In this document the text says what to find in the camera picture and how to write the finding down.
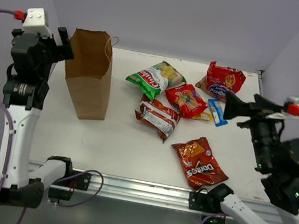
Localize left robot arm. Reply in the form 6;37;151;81
0;27;74;209

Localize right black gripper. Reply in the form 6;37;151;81
215;88;293;174

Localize yellow M&M's candy packet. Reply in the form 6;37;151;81
192;112;213;121

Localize aluminium front rail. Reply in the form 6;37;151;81
82;173;282;224

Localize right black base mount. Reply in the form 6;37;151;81
188;187;226;224

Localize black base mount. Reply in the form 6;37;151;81
47;173;92;204
188;187;226;224

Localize blue snack bar wrapper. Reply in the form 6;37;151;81
208;99;228;127

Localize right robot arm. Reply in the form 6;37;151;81
206;92;299;224

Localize red Doritos chip bag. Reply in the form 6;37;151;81
135;94;181;143

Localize red patterned snack bag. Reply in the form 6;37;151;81
195;61;246;103

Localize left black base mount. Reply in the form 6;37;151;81
47;173;92;204

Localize brown paper bag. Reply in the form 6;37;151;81
65;28;119;121

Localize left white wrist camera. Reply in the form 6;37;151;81
22;7;52;39

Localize red fruit gummies bag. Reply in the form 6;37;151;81
165;84;207;119

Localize green snack bag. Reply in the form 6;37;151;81
126;61;187;101

